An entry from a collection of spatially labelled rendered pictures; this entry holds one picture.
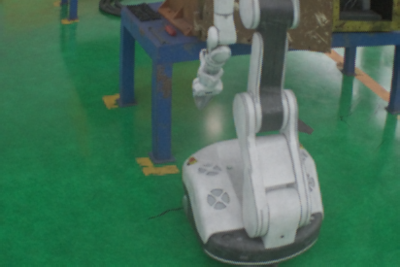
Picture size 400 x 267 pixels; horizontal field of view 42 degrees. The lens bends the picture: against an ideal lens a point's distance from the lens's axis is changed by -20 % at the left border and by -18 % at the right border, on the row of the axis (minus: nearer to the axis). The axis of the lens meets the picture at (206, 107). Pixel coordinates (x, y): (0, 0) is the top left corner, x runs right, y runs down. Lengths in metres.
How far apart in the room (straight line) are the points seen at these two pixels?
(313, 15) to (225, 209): 1.05
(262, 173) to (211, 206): 0.26
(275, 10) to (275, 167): 0.60
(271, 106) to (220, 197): 0.41
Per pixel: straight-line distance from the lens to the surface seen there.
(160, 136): 3.16
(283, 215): 2.27
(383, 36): 3.69
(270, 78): 2.30
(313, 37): 2.93
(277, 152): 2.36
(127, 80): 3.74
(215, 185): 2.45
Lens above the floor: 1.69
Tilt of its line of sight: 26 degrees down
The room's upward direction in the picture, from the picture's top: 2 degrees clockwise
